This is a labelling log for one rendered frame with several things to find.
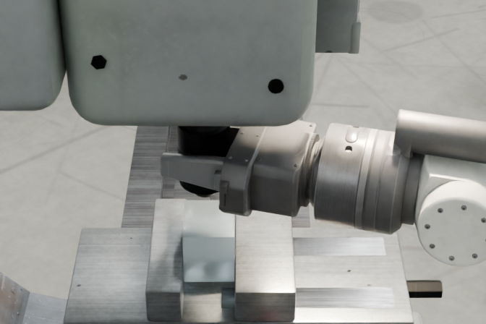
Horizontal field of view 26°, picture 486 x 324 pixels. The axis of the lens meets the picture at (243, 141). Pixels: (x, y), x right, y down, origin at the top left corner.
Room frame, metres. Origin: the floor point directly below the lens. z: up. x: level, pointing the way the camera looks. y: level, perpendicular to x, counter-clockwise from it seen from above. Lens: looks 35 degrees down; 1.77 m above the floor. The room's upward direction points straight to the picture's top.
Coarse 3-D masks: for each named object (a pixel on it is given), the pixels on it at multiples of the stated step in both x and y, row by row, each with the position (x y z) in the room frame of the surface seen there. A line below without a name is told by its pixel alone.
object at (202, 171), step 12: (168, 156) 0.75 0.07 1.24; (180, 156) 0.74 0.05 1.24; (192, 156) 0.74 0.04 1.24; (204, 156) 0.74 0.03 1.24; (216, 156) 0.74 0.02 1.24; (168, 168) 0.74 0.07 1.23; (180, 168) 0.74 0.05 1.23; (192, 168) 0.74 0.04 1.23; (204, 168) 0.73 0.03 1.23; (216, 168) 0.73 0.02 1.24; (180, 180) 0.74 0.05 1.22; (192, 180) 0.74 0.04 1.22; (204, 180) 0.73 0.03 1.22; (216, 180) 0.72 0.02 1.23
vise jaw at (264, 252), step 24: (240, 216) 0.87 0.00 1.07; (264, 216) 0.87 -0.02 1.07; (288, 216) 0.87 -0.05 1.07; (240, 240) 0.83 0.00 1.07; (264, 240) 0.83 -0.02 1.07; (288, 240) 0.83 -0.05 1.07; (240, 264) 0.80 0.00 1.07; (264, 264) 0.80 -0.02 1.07; (288, 264) 0.80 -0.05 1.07; (240, 288) 0.76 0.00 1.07; (264, 288) 0.76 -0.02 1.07; (288, 288) 0.76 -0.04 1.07; (240, 312) 0.76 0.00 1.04; (264, 312) 0.76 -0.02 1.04; (288, 312) 0.76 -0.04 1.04
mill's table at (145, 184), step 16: (144, 128) 1.20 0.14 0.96; (160, 128) 1.20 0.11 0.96; (144, 144) 1.16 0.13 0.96; (160, 144) 1.16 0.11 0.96; (176, 144) 1.18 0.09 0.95; (144, 160) 1.13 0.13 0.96; (160, 160) 1.13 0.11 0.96; (144, 176) 1.09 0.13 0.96; (160, 176) 1.09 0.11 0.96; (128, 192) 1.06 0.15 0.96; (144, 192) 1.06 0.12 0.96; (160, 192) 1.06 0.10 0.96; (176, 192) 1.06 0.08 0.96; (128, 208) 1.03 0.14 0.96; (144, 208) 1.03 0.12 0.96; (304, 208) 1.03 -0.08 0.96; (128, 224) 0.99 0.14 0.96; (144, 224) 0.99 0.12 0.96; (304, 224) 0.99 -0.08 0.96
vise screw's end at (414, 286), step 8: (408, 280) 0.84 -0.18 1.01; (416, 280) 0.84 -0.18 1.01; (424, 280) 0.84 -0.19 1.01; (432, 280) 0.84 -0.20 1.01; (408, 288) 0.82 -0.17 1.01; (416, 288) 0.82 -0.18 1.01; (424, 288) 0.82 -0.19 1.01; (432, 288) 0.82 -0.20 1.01; (440, 288) 0.82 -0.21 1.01; (416, 296) 0.82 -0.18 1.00; (424, 296) 0.82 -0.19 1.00; (432, 296) 0.82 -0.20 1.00; (440, 296) 0.82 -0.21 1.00
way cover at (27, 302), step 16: (0, 272) 0.93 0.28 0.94; (0, 288) 0.91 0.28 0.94; (16, 288) 0.92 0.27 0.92; (0, 304) 0.88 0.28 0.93; (16, 304) 0.90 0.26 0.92; (32, 304) 0.91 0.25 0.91; (48, 304) 0.91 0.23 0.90; (64, 304) 0.92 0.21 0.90; (0, 320) 0.86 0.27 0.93; (16, 320) 0.87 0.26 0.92; (32, 320) 0.88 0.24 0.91; (48, 320) 0.89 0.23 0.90
